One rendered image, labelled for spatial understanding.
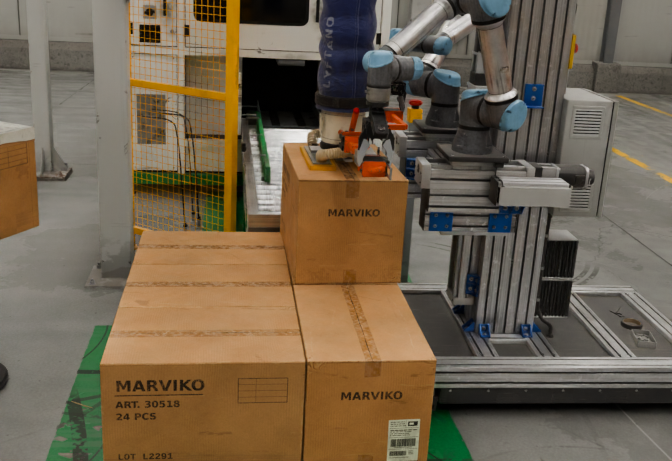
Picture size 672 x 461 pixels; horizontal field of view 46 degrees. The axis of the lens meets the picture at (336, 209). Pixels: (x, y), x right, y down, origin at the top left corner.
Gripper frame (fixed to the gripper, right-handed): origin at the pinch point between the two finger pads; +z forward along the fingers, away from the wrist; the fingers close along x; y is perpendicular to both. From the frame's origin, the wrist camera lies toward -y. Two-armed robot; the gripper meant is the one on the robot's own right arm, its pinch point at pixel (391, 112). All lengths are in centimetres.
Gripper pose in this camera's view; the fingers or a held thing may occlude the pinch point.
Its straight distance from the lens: 345.7
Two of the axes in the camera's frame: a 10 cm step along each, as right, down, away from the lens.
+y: 1.6, 2.9, -9.4
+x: 9.9, 0.1, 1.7
